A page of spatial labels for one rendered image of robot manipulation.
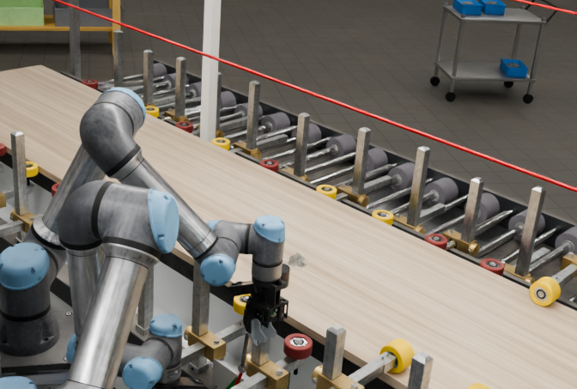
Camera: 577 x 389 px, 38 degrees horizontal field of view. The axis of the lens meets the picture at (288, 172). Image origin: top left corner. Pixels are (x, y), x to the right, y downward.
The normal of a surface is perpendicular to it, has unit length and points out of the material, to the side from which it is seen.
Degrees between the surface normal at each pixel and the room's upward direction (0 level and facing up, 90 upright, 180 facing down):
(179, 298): 90
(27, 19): 90
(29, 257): 8
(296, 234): 0
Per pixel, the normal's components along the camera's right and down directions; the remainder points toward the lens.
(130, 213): -0.14, -0.36
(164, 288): -0.69, 0.24
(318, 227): 0.07, -0.91
